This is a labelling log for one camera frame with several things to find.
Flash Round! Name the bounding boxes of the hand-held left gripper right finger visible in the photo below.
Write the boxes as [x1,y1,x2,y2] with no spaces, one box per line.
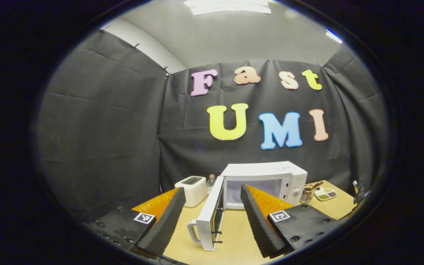
[240,184,344,259]

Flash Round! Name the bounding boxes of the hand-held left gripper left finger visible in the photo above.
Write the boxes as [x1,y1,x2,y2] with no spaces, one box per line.
[88,187,187,258]

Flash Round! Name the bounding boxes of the white microwave oven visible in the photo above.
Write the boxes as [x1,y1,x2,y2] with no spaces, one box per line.
[187,161,308,251]

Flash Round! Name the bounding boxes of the white divided snack dish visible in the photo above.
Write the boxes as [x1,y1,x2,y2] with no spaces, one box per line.
[314,187,338,201]

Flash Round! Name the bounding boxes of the white toaster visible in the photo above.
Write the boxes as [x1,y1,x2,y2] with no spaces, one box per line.
[174,176,208,208]

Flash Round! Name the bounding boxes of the black backdrop cloth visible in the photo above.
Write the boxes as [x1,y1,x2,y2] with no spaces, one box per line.
[33,29,389,225]

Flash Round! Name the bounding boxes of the small ceiling light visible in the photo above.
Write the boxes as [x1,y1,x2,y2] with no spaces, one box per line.
[325,28,343,44]

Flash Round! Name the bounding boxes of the large ceiling light panel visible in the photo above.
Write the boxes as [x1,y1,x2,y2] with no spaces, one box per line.
[184,0,272,16]

